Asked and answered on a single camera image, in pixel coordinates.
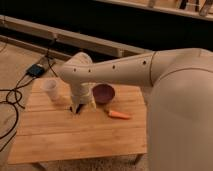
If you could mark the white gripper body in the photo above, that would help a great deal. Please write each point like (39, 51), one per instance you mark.
(81, 93)

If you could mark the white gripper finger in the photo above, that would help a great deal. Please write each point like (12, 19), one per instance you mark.
(92, 104)

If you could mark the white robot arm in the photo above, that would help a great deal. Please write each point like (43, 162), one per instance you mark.
(179, 121)

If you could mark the dark red ceramic bowl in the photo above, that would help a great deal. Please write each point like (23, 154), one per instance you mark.
(103, 93)

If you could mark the black rectangular remote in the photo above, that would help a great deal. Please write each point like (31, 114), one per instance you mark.
(77, 110)

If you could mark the orange carrot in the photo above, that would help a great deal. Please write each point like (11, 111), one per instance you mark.
(115, 114)

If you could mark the wooden slatted table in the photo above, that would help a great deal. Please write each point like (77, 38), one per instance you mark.
(48, 130)

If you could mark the long wooden beam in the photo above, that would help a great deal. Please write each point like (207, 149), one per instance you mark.
(71, 38)

